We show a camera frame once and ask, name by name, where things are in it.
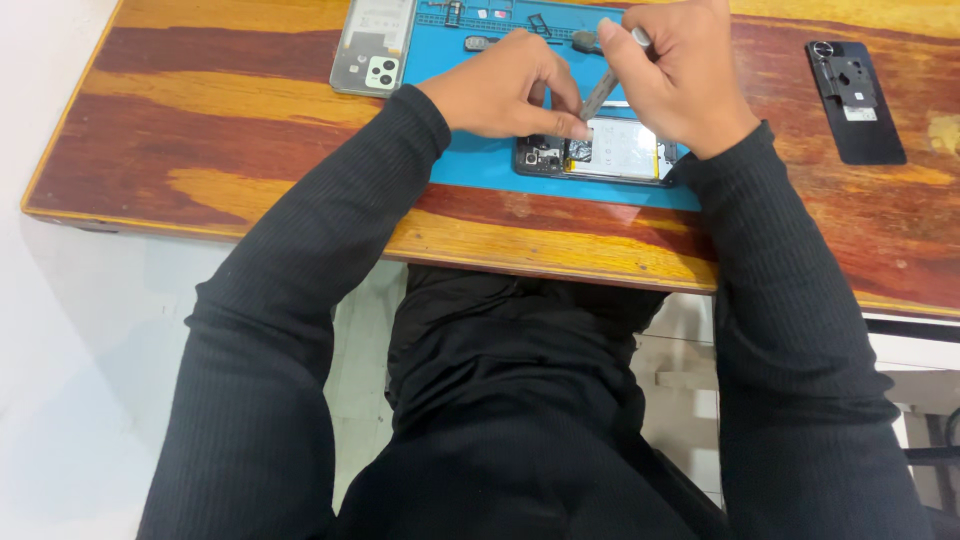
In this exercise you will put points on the small grey phone part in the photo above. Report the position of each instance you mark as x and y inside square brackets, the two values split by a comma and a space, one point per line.
[585, 41]

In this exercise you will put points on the silver screwdriver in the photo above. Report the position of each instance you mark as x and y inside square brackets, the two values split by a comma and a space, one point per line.
[600, 94]

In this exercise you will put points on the opened black smartphone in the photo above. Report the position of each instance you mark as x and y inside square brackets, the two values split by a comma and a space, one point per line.
[619, 154]

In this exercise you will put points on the person's black clothed torso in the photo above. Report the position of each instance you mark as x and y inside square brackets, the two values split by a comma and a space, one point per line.
[517, 420]

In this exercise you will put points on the small black speaker module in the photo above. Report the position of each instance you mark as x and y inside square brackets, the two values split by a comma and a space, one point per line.
[478, 43]

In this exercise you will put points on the small metal bracket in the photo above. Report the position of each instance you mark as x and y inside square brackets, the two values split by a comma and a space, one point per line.
[453, 11]

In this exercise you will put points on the white furniture frame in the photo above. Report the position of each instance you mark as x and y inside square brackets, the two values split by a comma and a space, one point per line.
[911, 375]

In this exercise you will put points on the black plastic inner cover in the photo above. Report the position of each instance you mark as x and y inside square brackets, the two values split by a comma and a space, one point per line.
[851, 82]

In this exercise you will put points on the blue repair mat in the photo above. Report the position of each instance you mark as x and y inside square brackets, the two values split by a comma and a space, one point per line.
[465, 154]

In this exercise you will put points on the black sim tray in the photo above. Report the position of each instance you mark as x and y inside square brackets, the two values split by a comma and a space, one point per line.
[540, 25]

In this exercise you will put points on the person's right hand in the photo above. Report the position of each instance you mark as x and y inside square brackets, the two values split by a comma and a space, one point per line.
[686, 75]

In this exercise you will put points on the person's left hand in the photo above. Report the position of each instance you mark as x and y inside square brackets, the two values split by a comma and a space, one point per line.
[499, 86]

